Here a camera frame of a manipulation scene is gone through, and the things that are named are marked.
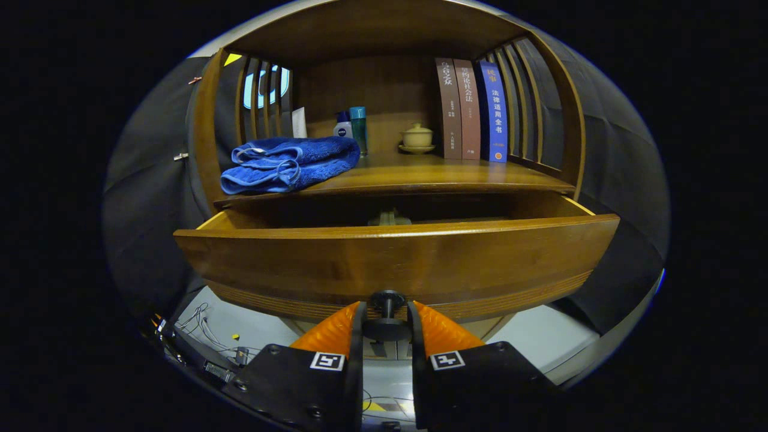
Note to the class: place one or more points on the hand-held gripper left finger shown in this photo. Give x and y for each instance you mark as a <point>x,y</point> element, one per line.
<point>357,384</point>

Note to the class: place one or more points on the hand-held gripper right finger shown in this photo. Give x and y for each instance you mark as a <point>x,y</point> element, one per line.
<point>417,390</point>

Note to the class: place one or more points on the black drawer knob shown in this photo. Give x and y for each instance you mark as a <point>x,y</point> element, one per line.
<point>387,329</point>

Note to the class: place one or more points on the wooden drawer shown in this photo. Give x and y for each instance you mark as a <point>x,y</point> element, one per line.
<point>360,264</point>

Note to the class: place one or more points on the wooden countertop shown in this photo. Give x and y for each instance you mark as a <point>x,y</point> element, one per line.
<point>420,174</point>

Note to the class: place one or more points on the wooden cabinet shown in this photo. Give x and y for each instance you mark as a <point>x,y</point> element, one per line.
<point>372,90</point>

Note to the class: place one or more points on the grey electronic device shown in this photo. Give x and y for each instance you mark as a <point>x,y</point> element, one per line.
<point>219,372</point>

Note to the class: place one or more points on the blue folded towel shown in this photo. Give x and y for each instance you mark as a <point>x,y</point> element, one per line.
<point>288,162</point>

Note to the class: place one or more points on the beige lidded tea cup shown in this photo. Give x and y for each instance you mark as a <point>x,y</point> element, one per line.
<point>417,138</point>

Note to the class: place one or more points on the teal bottle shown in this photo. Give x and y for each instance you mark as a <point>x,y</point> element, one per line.
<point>359,129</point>

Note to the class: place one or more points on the blue and white lotion bottle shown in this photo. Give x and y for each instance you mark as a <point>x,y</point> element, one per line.
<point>342,127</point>

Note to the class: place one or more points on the white tube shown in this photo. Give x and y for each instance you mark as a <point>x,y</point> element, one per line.
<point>299,123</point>

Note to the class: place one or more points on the dark brown book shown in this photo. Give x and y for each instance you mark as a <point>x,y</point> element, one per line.
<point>447,108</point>

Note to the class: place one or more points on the reddish brown book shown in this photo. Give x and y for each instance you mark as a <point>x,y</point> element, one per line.
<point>468,108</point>

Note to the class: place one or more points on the blue book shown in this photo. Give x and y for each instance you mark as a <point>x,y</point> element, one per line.
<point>495,111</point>

